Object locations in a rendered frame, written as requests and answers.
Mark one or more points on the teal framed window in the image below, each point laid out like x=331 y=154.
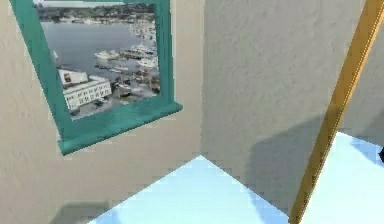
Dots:
x=110 y=120

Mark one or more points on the yellow wooden door frame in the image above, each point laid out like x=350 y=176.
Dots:
x=336 y=110

